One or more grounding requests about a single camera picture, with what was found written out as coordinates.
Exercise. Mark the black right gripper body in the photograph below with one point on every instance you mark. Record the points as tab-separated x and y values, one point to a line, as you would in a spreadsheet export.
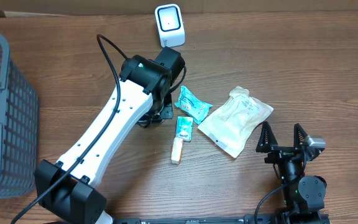
278	155

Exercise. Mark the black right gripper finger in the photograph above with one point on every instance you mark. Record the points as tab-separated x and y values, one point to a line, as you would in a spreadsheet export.
267	142
299	135

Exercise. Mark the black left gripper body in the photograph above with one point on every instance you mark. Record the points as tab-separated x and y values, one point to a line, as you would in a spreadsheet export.
163	111

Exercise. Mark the blue Kleenex tissue pack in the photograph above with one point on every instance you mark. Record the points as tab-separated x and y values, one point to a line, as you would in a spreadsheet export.
184	128

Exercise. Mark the teal tissue pack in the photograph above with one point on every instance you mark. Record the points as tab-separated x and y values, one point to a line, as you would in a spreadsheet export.
190	104

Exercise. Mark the orange white tissue pack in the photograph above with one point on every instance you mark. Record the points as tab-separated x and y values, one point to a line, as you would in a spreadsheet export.
177	148

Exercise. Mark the beige plastic pouch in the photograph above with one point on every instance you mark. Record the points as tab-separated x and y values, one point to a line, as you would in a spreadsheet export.
230	126

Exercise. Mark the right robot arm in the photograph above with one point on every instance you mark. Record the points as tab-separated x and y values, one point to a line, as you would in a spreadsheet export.
303	194

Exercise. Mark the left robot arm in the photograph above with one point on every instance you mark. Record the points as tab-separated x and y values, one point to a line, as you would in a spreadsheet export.
68	188

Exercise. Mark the white barcode scanner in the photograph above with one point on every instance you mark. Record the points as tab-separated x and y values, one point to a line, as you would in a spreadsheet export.
170	25

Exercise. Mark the grey plastic basket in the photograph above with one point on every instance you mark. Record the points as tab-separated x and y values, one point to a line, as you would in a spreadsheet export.
19	128

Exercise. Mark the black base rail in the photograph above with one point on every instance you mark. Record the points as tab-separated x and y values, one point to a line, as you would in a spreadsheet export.
246	219

